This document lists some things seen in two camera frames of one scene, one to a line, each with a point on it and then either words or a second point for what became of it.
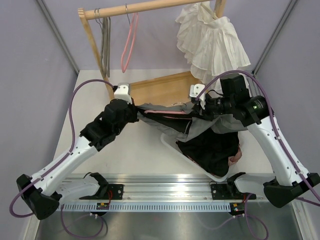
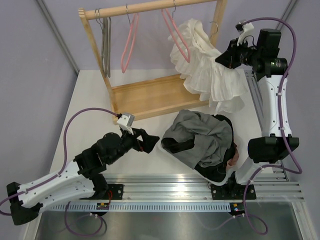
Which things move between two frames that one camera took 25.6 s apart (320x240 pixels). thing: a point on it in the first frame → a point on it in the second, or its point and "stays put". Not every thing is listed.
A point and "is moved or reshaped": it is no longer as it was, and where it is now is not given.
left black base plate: [107, 191] stays put
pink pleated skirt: [233, 159] stays put
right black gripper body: [213, 106] → [246, 53]
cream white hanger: [213, 14] → [217, 28]
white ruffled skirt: [209, 45] is moved or reshaped
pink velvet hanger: [153, 111] → [178, 31]
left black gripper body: [130, 117] → [128, 142]
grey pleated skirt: [200, 124] → [211, 138]
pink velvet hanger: [130, 25] stays put
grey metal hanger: [105, 43] stays put
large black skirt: [211, 150] → [217, 171]
